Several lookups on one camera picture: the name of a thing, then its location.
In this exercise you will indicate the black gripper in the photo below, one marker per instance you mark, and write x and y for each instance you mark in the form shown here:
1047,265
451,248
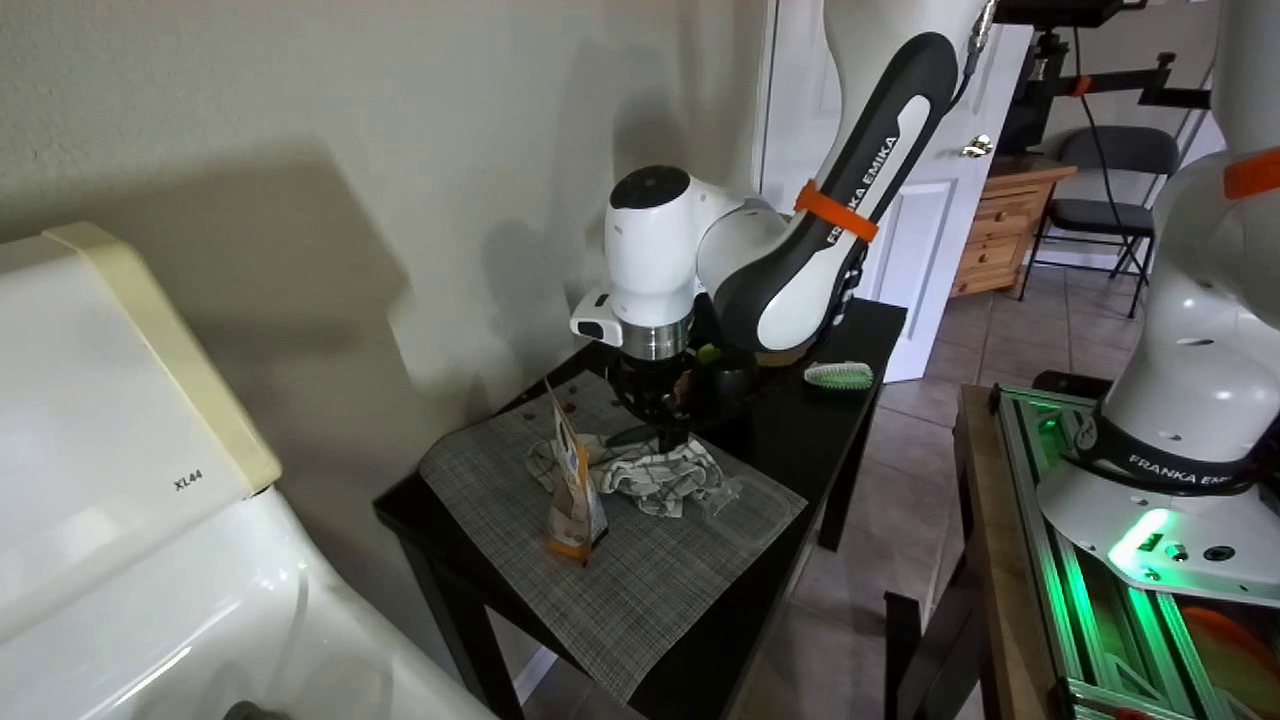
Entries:
663,386

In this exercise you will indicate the small green plastic piece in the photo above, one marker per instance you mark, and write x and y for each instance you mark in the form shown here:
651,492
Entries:
626,436

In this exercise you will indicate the white checkered towel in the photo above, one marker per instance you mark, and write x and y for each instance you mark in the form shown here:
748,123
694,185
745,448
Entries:
674,482

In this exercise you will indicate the dark green cup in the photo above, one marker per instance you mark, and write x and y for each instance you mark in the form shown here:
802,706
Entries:
729,386

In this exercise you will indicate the orange snack pouch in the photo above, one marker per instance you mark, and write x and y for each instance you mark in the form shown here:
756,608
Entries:
577,515

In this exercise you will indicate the black side table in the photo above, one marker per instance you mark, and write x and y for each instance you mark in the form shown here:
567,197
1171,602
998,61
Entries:
802,435

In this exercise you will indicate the grey woven placemat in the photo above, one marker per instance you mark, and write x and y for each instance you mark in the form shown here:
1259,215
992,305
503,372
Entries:
652,584

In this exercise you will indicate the white panel door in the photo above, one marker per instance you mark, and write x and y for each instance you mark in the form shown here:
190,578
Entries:
933,252

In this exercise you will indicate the wooden robot mounting table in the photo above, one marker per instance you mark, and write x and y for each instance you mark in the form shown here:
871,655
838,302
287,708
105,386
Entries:
992,562

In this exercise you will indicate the wooden drawer dresser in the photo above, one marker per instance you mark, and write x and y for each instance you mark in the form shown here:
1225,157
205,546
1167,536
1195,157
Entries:
1007,227

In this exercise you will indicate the metal door knob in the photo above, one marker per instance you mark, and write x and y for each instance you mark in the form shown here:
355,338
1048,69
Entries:
979,147

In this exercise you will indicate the black folding chair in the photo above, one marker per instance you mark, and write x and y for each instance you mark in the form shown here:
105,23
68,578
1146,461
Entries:
1116,148

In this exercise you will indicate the white stove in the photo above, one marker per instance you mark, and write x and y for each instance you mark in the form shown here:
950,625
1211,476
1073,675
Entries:
121,440

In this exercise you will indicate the white closet door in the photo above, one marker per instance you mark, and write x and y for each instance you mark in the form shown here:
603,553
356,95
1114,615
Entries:
1203,52

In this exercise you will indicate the green lit metal rail frame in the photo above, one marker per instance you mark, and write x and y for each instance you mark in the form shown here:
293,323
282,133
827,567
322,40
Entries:
1067,584

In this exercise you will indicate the black camera stand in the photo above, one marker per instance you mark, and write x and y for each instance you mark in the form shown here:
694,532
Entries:
1027,104

